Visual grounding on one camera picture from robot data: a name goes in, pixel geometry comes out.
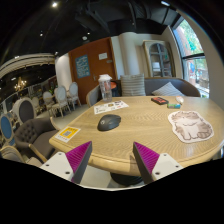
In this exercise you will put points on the upright striped cushion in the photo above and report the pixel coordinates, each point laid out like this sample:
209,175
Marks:
132,85

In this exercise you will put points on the white door sign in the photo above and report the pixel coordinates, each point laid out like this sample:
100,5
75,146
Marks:
103,56

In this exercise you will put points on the cat-shaped mouse pad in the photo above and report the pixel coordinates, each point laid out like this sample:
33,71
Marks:
190,126

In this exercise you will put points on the large window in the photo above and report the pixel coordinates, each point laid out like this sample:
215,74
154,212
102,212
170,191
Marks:
195,63

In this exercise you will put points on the white printed leaflet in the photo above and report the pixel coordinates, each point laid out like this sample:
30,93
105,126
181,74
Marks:
110,107

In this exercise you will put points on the black table base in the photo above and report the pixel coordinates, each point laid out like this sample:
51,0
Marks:
126,180

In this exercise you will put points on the beige chair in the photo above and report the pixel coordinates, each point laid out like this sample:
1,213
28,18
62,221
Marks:
11,154

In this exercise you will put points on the grey sofa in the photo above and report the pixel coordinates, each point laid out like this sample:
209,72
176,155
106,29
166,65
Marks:
156,85

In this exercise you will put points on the small green pack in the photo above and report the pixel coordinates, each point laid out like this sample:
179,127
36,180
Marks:
173,106

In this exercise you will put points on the grey tufted armchair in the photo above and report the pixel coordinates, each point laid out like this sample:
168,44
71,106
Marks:
31,135

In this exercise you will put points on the dark grey computer mouse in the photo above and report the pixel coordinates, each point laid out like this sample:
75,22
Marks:
109,122

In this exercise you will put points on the leaning striped cushion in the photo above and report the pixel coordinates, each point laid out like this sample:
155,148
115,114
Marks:
167,90

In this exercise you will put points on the dark-backed oval chair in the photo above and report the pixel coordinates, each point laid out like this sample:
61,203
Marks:
26,110

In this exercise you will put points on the small white correction tape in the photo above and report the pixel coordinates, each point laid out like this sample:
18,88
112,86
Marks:
180,99

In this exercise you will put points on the group of white chairs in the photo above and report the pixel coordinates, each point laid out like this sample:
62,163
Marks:
61,96

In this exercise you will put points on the glass-door cabinet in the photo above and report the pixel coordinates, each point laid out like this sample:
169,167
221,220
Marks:
160,60

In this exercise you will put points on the blue-backed chair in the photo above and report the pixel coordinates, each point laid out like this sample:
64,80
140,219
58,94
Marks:
6,128

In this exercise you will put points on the yellow square sticker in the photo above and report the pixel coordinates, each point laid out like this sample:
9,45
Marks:
67,133

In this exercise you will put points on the black and orange bag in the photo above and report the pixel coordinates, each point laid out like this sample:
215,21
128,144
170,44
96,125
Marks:
115,89

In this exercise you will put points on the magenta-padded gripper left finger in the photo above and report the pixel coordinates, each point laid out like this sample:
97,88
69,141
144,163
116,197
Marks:
77,156

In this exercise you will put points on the brown wooden door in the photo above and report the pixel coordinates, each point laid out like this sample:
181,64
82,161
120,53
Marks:
98,71

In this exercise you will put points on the blue poster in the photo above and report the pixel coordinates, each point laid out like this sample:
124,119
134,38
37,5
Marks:
82,66

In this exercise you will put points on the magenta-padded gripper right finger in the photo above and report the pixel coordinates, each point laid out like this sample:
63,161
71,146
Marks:
146,158

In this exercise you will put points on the chandelier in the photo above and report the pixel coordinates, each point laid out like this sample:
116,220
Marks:
20,84

